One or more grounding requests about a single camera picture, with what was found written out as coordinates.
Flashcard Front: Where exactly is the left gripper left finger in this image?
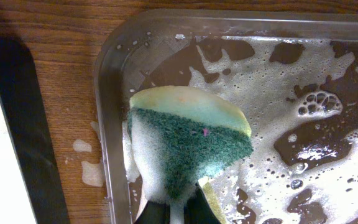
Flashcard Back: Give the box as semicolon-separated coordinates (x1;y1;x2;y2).
134;201;170;224

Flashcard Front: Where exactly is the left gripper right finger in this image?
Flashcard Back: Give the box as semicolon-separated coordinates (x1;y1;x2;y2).
184;186;221;224

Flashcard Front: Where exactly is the green yellow sponge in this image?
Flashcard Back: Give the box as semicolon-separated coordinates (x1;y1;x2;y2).
126;85;255;203

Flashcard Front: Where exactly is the dark brown serving tray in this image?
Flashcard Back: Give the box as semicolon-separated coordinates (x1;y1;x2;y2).
94;9;358;223

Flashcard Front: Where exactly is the black soapy water tray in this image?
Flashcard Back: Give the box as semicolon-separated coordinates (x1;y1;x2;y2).
0;37;69;223

